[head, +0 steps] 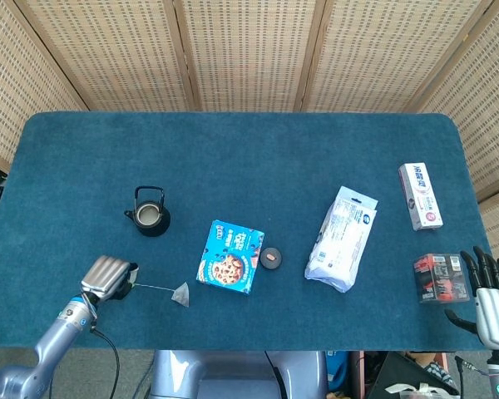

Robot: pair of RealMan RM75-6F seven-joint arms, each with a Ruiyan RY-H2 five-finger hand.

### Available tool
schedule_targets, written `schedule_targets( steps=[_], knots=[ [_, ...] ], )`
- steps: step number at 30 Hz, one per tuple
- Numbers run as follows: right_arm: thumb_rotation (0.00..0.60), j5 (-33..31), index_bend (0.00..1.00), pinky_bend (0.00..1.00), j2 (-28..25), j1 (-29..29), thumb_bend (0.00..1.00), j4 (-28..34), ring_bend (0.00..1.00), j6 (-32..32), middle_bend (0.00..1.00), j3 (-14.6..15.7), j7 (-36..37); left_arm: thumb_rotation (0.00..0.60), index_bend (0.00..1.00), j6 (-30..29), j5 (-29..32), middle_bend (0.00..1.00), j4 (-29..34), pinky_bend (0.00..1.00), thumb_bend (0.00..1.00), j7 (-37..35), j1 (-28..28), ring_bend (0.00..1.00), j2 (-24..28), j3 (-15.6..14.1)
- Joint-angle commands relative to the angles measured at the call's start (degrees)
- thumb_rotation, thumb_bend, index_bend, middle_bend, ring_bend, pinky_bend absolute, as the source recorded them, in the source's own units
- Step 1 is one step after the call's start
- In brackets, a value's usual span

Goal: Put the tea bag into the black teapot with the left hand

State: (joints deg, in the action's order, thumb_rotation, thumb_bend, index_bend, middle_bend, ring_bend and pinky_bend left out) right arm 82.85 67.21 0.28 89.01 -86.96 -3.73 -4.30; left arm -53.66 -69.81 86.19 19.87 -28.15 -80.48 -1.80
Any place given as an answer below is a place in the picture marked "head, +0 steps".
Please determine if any blue carpet table mat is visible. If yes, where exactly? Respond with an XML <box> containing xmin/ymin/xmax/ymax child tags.
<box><xmin>0</xmin><ymin>111</ymin><xmax>497</xmax><ymax>352</ymax></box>

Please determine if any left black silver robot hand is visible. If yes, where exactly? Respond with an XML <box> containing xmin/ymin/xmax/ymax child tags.
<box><xmin>79</xmin><ymin>254</ymin><xmax>141</xmax><ymax>304</ymax></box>

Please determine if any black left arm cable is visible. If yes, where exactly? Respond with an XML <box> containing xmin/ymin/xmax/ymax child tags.
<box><xmin>89</xmin><ymin>327</ymin><xmax>121</xmax><ymax>399</ymax></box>

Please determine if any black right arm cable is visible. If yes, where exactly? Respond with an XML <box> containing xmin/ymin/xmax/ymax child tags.
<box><xmin>454</xmin><ymin>355</ymin><xmax>490</xmax><ymax>399</ymax></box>

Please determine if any black cast iron teapot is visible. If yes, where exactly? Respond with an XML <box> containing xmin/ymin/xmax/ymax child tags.
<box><xmin>123</xmin><ymin>185</ymin><xmax>172</xmax><ymax>238</ymax></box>

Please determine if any blue chocolate cookie box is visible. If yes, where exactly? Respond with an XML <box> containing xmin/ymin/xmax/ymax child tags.
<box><xmin>195</xmin><ymin>219</ymin><xmax>265</xmax><ymax>297</ymax></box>

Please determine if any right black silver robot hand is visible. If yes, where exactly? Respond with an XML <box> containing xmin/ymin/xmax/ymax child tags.
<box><xmin>443</xmin><ymin>245</ymin><xmax>499</xmax><ymax>352</ymax></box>

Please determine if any black box on floor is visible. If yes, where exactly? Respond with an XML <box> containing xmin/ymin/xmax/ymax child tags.
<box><xmin>365</xmin><ymin>351</ymin><xmax>461</xmax><ymax>399</ymax></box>

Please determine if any pyramid tea bag with string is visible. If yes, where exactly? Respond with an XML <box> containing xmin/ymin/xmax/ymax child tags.
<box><xmin>131</xmin><ymin>281</ymin><xmax>191</xmax><ymax>309</ymax></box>

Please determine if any black teapot lid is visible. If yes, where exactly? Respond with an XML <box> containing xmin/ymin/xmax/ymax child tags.
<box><xmin>259</xmin><ymin>247</ymin><xmax>283</xmax><ymax>271</ymax></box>

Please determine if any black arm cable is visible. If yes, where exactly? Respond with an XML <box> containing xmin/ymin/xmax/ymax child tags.
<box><xmin>454</xmin><ymin>355</ymin><xmax>490</xmax><ymax>399</ymax></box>
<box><xmin>89</xmin><ymin>327</ymin><xmax>121</xmax><ymax>399</ymax></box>

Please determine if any woven bamboo folding screen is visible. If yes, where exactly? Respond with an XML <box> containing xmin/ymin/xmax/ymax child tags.
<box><xmin>0</xmin><ymin>0</ymin><xmax>499</xmax><ymax>292</ymax></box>

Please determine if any grey-blue robot torso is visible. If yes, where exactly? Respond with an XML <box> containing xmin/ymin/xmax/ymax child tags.
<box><xmin>149</xmin><ymin>350</ymin><xmax>329</xmax><ymax>399</ymax></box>

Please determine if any red black clear box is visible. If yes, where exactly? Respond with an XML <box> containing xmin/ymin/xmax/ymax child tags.
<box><xmin>413</xmin><ymin>253</ymin><xmax>472</xmax><ymax>304</ymax></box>

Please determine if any white blue plastic package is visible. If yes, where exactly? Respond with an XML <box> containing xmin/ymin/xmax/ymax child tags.
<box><xmin>304</xmin><ymin>185</ymin><xmax>379</xmax><ymax>294</ymax></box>

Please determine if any white pink toothpaste box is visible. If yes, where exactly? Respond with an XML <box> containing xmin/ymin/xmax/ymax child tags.
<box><xmin>398</xmin><ymin>162</ymin><xmax>444</xmax><ymax>232</ymax></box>

